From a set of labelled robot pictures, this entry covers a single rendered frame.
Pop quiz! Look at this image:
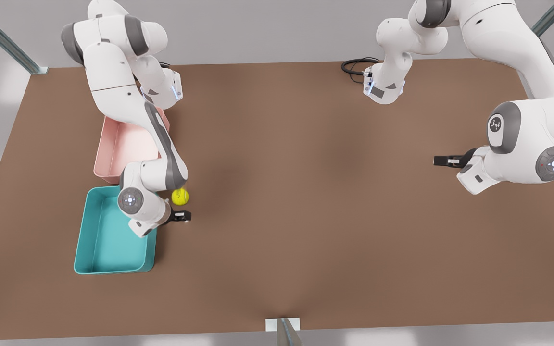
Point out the teal rectangular tray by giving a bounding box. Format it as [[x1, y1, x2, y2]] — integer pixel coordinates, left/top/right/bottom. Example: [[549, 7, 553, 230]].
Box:
[[74, 186, 158, 275]]

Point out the pink rectangular tray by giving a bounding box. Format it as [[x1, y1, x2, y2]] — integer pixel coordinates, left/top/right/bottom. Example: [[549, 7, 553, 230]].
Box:
[[93, 107, 171, 185]]

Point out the silver frame post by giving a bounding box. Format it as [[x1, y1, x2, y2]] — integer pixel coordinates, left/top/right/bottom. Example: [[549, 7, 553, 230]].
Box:
[[531, 0, 554, 38], [265, 318, 303, 346], [0, 0, 49, 75]]

